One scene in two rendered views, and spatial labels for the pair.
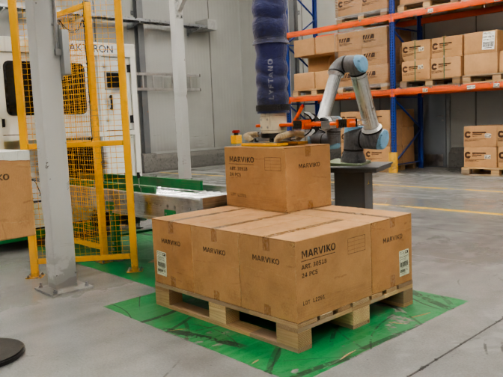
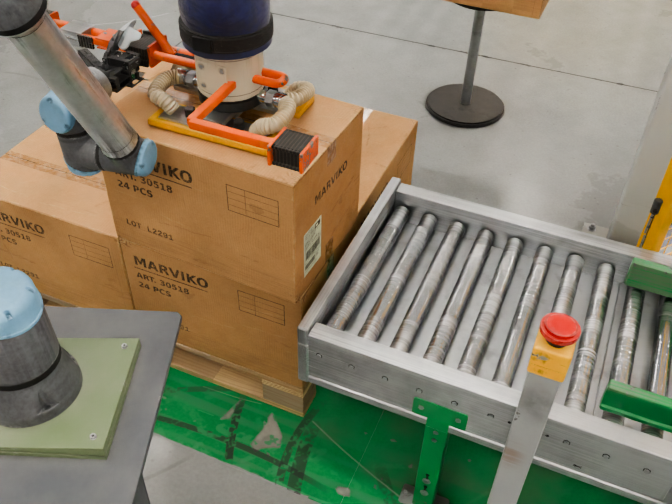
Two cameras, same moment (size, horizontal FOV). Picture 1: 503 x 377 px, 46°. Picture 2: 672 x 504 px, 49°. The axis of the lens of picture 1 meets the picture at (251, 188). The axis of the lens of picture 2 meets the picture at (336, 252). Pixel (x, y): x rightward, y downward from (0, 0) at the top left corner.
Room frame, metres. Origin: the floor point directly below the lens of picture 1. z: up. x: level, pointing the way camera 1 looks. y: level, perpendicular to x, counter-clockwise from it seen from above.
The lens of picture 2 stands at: (5.57, -0.63, 1.99)
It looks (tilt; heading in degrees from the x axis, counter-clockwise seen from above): 42 degrees down; 155
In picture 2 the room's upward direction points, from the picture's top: 2 degrees clockwise
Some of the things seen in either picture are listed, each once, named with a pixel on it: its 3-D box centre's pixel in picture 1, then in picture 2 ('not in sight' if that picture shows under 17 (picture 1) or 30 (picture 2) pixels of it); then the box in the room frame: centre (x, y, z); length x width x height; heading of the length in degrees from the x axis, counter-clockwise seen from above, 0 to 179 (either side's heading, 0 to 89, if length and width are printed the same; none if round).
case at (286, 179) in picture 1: (276, 175); (235, 174); (3.92, -0.17, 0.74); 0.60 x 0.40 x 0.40; 40
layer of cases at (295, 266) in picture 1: (278, 248); (210, 197); (3.49, -0.15, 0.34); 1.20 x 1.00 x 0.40; 43
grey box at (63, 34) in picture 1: (60, 53); not in sight; (4.11, 1.26, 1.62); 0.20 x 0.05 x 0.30; 43
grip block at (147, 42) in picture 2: (302, 124); (145, 48); (3.74, -0.33, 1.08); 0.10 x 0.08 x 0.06; 133
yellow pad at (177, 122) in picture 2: (284, 140); (214, 122); (3.99, -0.23, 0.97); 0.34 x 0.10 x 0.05; 43
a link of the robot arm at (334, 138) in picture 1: (331, 140); (84, 147); (3.97, -0.55, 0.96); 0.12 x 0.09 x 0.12; 49
